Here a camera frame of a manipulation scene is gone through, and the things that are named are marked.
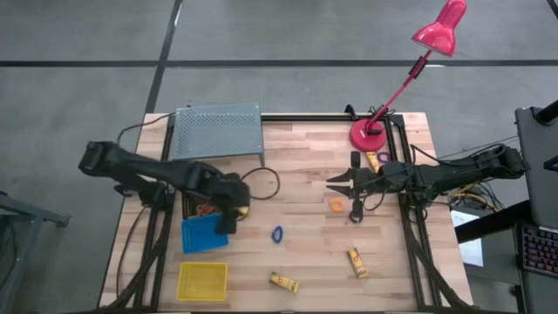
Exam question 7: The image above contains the tangled cable bundle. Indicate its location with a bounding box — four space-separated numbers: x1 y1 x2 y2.
444 137 524 211

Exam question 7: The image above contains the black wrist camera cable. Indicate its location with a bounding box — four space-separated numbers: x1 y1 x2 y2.
241 167 282 201
363 142 511 211

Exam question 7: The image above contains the black plastic basket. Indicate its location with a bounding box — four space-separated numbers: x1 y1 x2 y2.
180 190 221 221

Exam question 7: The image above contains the thin black power cable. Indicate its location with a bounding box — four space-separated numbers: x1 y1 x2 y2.
116 113 175 145

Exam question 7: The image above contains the red desk lamp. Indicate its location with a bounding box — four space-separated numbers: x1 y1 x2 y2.
348 0 468 154

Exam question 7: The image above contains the black desk bar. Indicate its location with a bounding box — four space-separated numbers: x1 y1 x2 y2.
455 199 535 244

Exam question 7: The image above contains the yellow plastic basket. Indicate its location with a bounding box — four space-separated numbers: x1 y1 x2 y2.
176 261 228 304

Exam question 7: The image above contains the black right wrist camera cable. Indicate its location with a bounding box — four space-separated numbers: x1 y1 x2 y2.
363 142 511 211

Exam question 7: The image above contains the white paper sheet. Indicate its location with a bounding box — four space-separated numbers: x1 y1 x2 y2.
450 209 485 268

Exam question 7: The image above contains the brown cable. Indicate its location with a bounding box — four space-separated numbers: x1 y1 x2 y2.
115 204 147 298

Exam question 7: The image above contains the black left wrist camera cable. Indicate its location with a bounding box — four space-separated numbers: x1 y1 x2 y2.
241 167 282 201

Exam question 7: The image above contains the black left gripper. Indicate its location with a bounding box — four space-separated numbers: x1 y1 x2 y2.
208 174 250 236

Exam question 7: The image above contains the black pole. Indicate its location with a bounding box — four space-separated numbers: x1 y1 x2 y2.
534 99 558 126

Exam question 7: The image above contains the grey perforated metal shelf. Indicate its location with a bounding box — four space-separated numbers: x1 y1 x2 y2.
169 102 266 169

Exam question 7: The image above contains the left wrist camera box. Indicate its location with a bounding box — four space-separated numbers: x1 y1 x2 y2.
229 174 252 197

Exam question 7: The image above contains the black lamp cord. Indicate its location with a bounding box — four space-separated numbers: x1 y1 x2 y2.
343 103 396 124

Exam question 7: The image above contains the backlit black keyboard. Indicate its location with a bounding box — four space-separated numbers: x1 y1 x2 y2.
518 222 558 279

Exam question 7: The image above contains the grey metal table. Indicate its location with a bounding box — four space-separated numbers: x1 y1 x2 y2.
0 190 71 314

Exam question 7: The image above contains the black aluminium table frame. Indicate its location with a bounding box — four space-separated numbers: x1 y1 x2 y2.
99 112 474 313

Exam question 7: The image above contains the blue plastic basket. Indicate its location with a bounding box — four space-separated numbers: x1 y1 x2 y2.
180 212 231 256

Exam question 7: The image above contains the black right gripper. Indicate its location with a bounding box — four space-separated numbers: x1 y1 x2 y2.
325 150 392 211

